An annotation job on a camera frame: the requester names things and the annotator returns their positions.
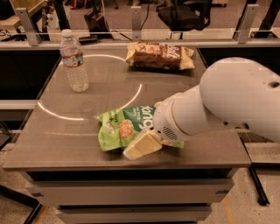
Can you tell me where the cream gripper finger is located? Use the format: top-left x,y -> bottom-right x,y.
123,129 -> 163,160

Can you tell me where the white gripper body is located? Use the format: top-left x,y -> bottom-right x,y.
152,97 -> 190,143

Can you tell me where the green rice chip bag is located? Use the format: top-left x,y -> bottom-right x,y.
97,105 -> 186,152

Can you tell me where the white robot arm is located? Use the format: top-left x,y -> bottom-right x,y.
123,57 -> 280,160

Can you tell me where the brown chip bag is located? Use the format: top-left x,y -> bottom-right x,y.
126,42 -> 195,70

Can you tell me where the black bag in background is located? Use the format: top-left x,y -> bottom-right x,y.
156,0 -> 213,32

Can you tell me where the grey table drawer unit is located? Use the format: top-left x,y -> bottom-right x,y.
27,178 -> 234,224

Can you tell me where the clear plastic water bottle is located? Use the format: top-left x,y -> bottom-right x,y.
59,29 -> 89,93

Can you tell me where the middle metal rail bracket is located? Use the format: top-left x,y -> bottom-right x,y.
131,6 -> 141,41

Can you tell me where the metal rail bracket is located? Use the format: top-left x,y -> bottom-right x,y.
236,3 -> 259,44
16,8 -> 40,46
131,6 -> 141,41

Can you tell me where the right metal rail bracket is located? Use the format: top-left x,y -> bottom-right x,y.
236,3 -> 259,44

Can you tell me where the left metal rail bracket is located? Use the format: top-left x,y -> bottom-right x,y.
16,8 -> 40,46

